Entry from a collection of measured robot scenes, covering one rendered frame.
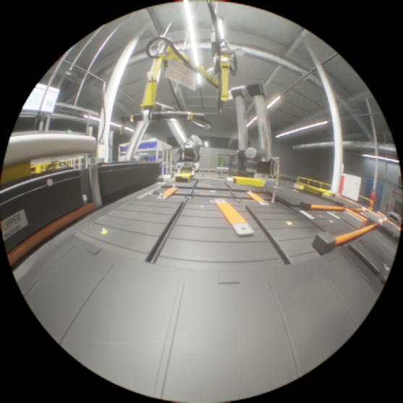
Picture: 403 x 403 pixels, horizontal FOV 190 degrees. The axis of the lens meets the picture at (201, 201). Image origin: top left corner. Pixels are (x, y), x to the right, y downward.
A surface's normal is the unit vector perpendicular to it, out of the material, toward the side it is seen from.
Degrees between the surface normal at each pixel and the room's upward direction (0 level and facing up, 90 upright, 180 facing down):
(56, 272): 0
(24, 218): 90
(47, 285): 0
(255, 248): 0
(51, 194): 90
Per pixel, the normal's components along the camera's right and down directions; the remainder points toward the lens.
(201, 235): 0.04, -0.95
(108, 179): 1.00, 0.06
